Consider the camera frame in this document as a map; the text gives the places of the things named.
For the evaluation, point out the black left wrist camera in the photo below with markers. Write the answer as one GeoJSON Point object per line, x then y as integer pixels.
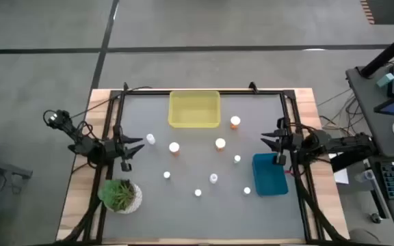
{"type": "Point", "coordinates": [126, 166]}

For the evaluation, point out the black diagonal pole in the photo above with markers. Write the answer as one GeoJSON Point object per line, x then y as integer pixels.
{"type": "Point", "coordinates": [388, 51]}

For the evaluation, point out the blue plastic bin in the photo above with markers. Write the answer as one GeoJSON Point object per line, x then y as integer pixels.
{"type": "Point", "coordinates": [269, 177]}

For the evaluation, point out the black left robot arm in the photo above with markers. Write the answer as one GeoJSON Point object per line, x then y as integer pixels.
{"type": "Point", "coordinates": [80, 143]}

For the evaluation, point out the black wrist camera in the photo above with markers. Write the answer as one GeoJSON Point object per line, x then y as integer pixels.
{"type": "Point", "coordinates": [280, 160]}
{"type": "Point", "coordinates": [126, 166]}

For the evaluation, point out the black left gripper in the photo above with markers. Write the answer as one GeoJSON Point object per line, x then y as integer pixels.
{"type": "Point", "coordinates": [115, 150]}

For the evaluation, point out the small potted green plant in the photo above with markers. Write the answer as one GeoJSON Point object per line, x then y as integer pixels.
{"type": "Point", "coordinates": [137, 201]}

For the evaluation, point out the grey table mat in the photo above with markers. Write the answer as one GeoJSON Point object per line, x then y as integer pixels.
{"type": "Point", "coordinates": [217, 215]}

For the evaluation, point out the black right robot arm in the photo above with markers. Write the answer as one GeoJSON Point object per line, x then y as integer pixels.
{"type": "Point", "coordinates": [347, 143]}

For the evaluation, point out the clear bottle white cap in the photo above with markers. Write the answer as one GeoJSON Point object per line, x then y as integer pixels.
{"type": "Point", "coordinates": [213, 178]}
{"type": "Point", "coordinates": [150, 138]}

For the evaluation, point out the small bottle white cap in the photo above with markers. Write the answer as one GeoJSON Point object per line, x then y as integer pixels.
{"type": "Point", "coordinates": [197, 192]}
{"type": "Point", "coordinates": [247, 190]}
{"type": "Point", "coordinates": [237, 158]}
{"type": "Point", "coordinates": [166, 175]}

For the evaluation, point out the black desk support bar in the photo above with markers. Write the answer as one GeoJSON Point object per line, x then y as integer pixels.
{"type": "Point", "coordinates": [351, 164]}

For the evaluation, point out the green succulent plant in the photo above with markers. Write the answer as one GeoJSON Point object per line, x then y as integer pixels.
{"type": "Point", "coordinates": [118, 194]}

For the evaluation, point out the dark grey side desk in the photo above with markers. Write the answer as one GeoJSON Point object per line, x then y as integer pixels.
{"type": "Point", "coordinates": [364, 112]}

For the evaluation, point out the small teal box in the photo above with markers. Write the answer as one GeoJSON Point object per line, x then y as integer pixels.
{"type": "Point", "coordinates": [385, 80]}

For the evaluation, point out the clear plastic cup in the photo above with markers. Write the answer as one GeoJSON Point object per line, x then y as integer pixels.
{"type": "Point", "coordinates": [366, 176]}

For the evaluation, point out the orange bottle white cap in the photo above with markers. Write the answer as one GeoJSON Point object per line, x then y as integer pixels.
{"type": "Point", "coordinates": [220, 143]}
{"type": "Point", "coordinates": [235, 121]}
{"type": "Point", "coordinates": [174, 147]}

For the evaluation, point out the black aluminium rig frame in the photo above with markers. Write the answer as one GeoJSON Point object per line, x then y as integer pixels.
{"type": "Point", "coordinates": [251, 92]}

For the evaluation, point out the white paper sheet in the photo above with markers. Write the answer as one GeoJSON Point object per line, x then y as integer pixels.
{"type": "Point", "coordinates": [341, 177]}

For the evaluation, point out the black caster wheel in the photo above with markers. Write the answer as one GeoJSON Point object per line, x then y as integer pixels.
{"type": "Point", "coordinates": [375, 218]}

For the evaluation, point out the striped edge floor mat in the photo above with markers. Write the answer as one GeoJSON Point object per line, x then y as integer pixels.
{"type": "Point", "coordinates": [386, 10]}

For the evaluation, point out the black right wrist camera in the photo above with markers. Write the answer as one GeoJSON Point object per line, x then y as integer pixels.
{"type": "Point", "coordinates": [280, 160]}

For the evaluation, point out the yellow translucent plastic bin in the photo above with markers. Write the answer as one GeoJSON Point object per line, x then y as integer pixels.
{"type": "Point", "coordinates": [193, 109]}

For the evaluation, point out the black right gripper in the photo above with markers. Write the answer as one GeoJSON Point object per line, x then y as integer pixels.
{"type": "Point", "coordinates": [291, 141]}

